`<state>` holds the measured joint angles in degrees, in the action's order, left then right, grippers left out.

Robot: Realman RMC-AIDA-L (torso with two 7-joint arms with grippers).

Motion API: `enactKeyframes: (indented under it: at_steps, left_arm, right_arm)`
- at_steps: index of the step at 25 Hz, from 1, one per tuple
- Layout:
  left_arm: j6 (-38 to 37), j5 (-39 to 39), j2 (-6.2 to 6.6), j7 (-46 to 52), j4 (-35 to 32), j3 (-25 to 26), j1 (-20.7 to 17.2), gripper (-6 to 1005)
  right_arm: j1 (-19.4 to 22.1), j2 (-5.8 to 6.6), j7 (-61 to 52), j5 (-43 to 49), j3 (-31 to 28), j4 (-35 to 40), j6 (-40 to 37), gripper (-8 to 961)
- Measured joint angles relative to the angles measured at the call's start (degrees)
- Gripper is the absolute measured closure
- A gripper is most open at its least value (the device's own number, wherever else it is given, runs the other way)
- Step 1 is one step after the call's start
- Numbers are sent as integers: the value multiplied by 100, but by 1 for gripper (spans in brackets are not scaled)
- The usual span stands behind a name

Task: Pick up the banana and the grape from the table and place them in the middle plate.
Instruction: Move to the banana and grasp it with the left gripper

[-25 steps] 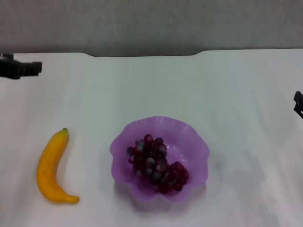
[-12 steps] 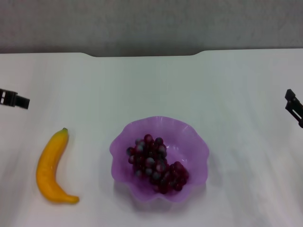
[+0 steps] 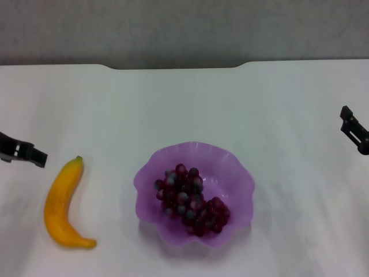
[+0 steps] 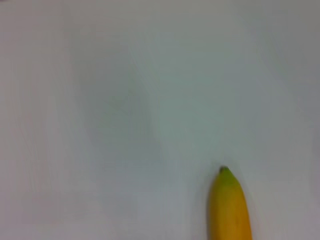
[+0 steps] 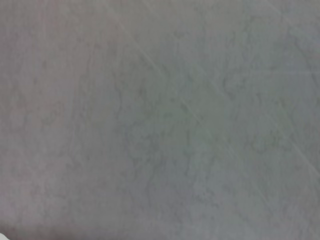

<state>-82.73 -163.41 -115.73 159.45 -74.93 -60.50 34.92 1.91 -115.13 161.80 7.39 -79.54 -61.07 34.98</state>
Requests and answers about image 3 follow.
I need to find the yellow plastic banana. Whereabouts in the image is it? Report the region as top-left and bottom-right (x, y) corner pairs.
(43, 155), (98, 250)

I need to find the dark red grape bunch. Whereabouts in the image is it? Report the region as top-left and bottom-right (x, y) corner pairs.
(153, 163), (232, 237)

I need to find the purple wavy plastic bowl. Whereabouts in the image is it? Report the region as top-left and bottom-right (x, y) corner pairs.
(133, 141), (257, 248)

